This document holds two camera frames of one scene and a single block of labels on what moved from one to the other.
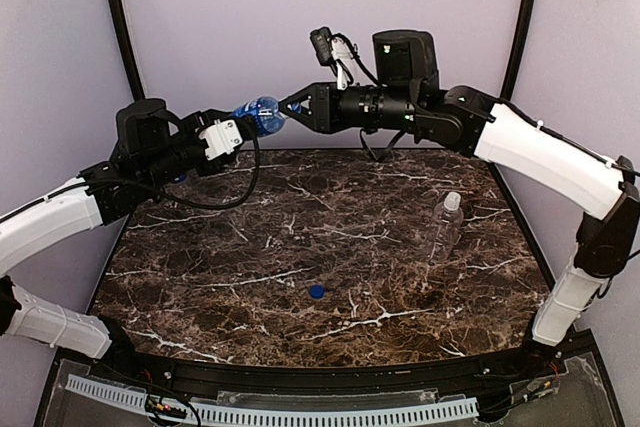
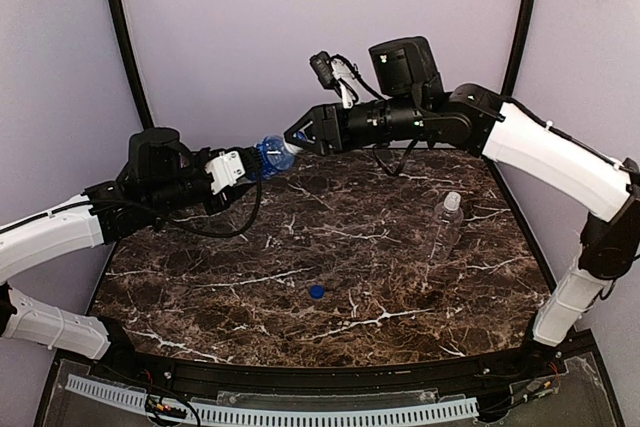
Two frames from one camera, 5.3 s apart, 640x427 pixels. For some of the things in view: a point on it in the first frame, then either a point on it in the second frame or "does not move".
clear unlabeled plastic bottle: x=447 y=221 does not move
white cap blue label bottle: x=266 y=111 → x=275 y=155
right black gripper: x=323 y=108 → x=331 y=128
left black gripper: x=210 y=120 → x=248 y=160
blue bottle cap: x=317 y=291 does not move
